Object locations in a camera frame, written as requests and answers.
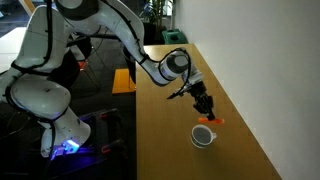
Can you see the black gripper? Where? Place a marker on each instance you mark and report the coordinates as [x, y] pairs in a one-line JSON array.
[[194, 85]]

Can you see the orange marker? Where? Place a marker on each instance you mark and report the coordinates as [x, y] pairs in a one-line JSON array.
[[214, 121]]

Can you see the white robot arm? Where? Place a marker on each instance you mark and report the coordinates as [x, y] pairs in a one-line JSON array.
[[35, 81]]

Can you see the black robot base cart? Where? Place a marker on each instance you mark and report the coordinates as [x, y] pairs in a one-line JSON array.
[[90, 143]]

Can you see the green and white cup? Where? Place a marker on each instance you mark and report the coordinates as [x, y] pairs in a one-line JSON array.
[[202, 136]]

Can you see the green bin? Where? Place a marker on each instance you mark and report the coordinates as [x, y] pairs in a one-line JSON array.
[[174, 36]]

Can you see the orange floor mat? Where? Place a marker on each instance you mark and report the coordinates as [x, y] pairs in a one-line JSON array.
[[122, 82]]

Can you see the potted plant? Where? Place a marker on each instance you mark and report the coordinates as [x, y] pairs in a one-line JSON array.
[[154, 11]]

